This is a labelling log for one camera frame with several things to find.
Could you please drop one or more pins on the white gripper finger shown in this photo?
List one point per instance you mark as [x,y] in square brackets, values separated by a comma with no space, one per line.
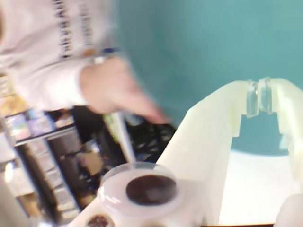
[292,113]
[203,142]

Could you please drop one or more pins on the person's hand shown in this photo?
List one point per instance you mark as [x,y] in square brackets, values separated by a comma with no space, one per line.
[111,94]

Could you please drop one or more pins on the white slanted bar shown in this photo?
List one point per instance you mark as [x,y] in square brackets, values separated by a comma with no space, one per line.
[125,144]

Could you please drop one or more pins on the brown cardboard box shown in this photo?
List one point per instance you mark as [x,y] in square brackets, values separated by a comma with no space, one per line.
[93,163]

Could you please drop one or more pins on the shelf with colourful goods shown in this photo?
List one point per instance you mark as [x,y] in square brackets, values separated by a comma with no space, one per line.
[35,127]

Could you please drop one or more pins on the person in white t-shirt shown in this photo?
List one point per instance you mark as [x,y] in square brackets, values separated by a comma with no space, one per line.
[35,47]

